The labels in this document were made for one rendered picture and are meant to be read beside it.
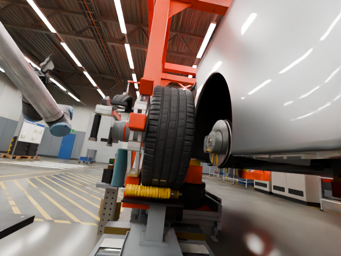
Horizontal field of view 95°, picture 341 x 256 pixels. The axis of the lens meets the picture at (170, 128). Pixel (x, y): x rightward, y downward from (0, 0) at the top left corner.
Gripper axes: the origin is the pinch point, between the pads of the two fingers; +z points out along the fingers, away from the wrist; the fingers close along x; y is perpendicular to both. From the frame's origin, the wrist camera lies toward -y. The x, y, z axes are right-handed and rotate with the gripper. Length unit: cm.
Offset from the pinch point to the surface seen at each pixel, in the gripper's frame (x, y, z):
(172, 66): -370, -151, -62
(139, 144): -22, 56, -14
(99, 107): -21.0, 24.5, -15.8
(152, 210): -28, 82, -49
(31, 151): -224, -618, -858
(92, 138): -13.2, 34.9, -27.3
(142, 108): -30, 44, -3
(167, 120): -32, 59, 1
